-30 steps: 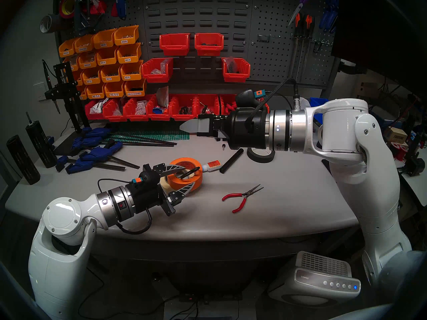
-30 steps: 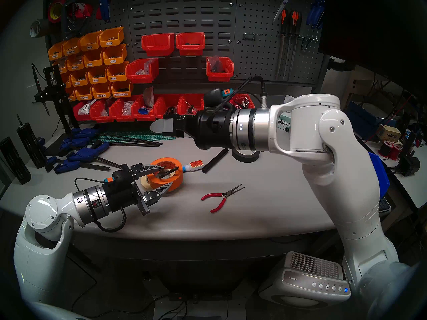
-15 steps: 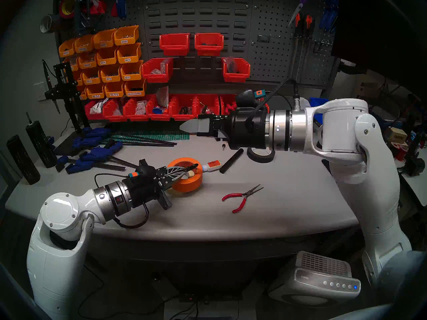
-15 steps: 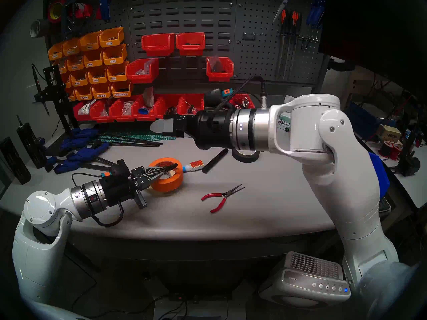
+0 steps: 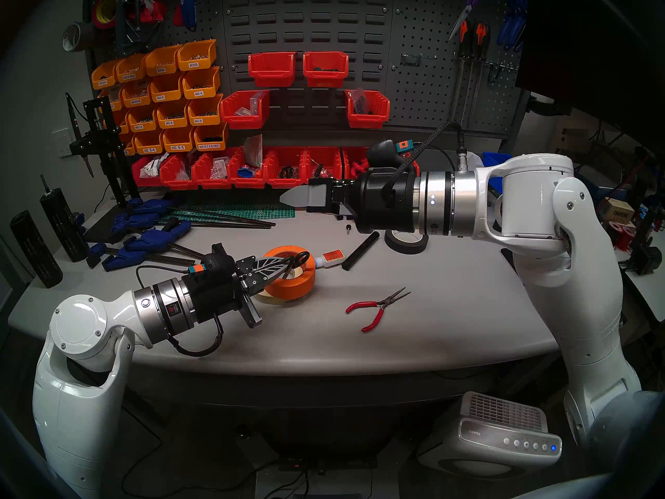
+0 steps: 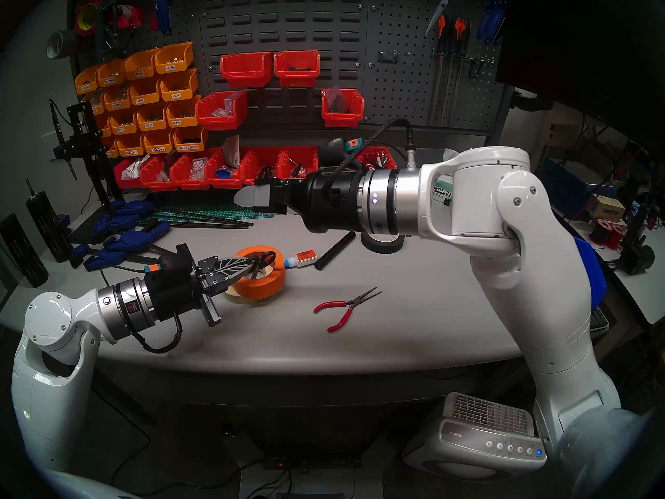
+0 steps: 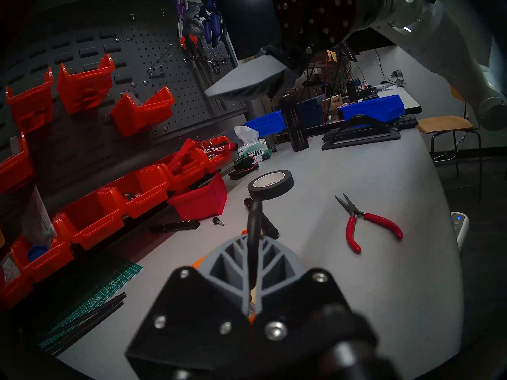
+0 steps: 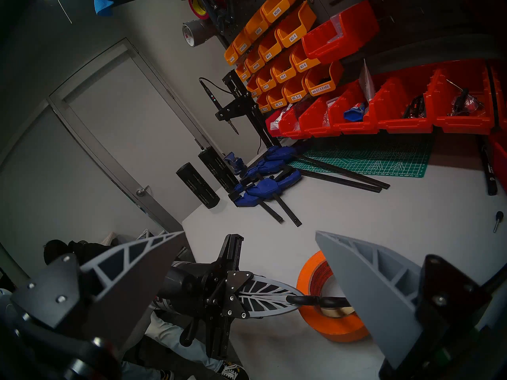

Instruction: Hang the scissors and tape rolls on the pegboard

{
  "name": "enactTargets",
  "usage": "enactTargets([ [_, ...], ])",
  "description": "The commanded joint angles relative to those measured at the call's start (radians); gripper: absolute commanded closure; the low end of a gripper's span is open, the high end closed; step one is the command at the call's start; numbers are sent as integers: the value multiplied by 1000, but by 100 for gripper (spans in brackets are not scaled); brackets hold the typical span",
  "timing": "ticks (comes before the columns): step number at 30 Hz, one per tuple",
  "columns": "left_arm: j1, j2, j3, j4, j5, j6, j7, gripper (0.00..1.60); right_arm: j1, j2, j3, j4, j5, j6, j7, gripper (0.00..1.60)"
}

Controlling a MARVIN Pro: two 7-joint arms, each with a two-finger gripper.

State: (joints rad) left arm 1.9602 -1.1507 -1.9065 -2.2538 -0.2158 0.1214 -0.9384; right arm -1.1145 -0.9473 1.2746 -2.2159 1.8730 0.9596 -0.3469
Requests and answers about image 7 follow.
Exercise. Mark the metal pegboard hook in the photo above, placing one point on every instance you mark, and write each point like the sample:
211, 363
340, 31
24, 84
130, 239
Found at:
156, 68

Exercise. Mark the black tape roll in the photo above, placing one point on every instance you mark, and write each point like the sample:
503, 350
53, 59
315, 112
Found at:
273, 193

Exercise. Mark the black metal tool rack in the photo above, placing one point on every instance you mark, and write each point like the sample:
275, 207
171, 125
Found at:
214, 64

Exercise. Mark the black battery holder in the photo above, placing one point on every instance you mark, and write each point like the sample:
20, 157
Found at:
243, 167

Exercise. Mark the small black knob screw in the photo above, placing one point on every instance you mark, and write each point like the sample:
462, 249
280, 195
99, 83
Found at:
216, 220

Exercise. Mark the small red loose bin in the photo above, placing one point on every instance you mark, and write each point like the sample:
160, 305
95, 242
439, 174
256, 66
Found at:
198, 203

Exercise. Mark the white Coway air purifier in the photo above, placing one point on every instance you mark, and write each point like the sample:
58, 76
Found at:
459, 225

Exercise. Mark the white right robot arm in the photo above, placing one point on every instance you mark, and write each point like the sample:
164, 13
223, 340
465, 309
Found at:
447, 46

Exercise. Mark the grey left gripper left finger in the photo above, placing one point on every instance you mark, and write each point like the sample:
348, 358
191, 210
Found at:
222, 272

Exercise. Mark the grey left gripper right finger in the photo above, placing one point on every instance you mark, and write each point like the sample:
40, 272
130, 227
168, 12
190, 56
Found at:
281, 272

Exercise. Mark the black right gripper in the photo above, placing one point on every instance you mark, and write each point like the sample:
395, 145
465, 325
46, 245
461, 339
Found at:
313, 15

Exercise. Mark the black cylindrical rod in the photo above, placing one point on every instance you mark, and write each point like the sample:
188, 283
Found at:
271, 229

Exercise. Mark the dark blue storage crate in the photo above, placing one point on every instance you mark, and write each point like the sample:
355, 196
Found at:
313, 106

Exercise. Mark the clear plastic bag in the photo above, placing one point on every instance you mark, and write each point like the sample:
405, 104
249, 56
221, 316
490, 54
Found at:
37, 221

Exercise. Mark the Kimtech tissue box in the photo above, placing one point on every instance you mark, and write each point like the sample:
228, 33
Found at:
255, 149

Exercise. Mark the black marker pen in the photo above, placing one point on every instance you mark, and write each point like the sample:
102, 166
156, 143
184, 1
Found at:
174, 225

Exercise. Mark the black red marker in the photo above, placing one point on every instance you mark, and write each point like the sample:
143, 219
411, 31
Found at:
218, 149

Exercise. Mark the black triangular frame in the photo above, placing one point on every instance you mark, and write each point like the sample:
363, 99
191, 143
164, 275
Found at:
340, 140

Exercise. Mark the green cutting mat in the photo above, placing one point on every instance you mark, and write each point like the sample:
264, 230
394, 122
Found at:
99, 296

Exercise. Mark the blue plastic bin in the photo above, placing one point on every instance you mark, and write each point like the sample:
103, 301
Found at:
372, 108
265, 124

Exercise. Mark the wooden stool black legs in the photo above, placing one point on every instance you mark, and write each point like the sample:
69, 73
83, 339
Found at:
443, 124

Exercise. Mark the cardboard box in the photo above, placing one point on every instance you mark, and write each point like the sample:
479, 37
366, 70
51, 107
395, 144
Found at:
336, 102

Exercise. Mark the dark grey pegboard wall panel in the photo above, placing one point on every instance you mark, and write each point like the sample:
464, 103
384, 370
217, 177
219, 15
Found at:
166, 50

